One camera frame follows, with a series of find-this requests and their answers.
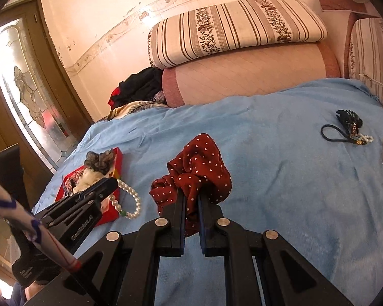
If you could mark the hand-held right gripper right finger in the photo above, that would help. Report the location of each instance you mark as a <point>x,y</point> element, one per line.
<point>201,213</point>

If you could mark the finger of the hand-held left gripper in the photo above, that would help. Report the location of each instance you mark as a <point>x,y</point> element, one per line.
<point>79,210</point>
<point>99,186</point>

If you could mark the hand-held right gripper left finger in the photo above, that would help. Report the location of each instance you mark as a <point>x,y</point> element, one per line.
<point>182,212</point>

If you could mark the cream chiffon scrunchie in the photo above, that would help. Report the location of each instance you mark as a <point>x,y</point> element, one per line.
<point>87,178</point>

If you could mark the red shallow box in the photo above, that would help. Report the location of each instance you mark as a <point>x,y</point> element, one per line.
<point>117,162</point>

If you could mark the red polka dot scrunchie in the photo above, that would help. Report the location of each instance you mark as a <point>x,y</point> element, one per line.
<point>204,169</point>

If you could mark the gray sheer scrunchie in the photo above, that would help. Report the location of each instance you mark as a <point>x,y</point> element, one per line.
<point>99,162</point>

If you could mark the black chair back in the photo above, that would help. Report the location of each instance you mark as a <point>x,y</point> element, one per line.
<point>9,172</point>

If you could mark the beige floral blanket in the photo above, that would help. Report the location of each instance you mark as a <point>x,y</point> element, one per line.
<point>131,108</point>

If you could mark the blue bed sheet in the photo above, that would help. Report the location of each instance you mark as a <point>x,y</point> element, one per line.
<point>290,181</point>

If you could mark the dark clothes pile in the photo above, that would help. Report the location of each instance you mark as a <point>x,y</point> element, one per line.
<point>140,86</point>

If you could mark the wooden stained glass door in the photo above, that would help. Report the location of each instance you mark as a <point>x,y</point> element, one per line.
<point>22,79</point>

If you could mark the pink bolster pillow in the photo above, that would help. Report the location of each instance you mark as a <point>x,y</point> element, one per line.
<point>249,73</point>

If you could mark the gold beaded hair charm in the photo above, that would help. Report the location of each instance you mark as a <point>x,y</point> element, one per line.
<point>355,130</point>

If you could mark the black hair claw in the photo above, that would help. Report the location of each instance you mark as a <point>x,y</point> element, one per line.
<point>346,116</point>

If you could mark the striped floral long pillow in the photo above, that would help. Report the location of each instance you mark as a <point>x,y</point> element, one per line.
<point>236,28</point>

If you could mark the striped floral square pillow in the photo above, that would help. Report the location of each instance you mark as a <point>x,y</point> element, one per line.
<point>373,54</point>

